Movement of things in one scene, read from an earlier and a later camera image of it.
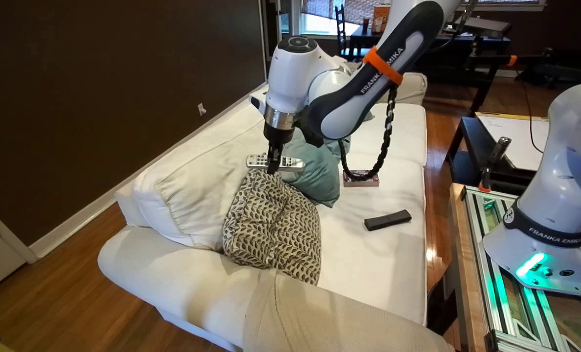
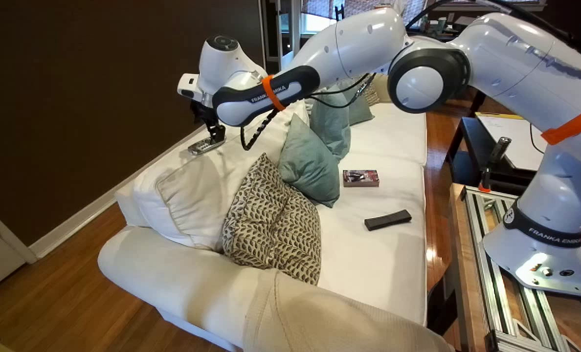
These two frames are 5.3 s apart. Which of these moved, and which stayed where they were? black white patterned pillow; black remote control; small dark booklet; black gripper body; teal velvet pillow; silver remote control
Moved: silver remote control; black gripper body
Stayed: small dark booklet; black white patterned pillow; black remote control; teal velvet pillow
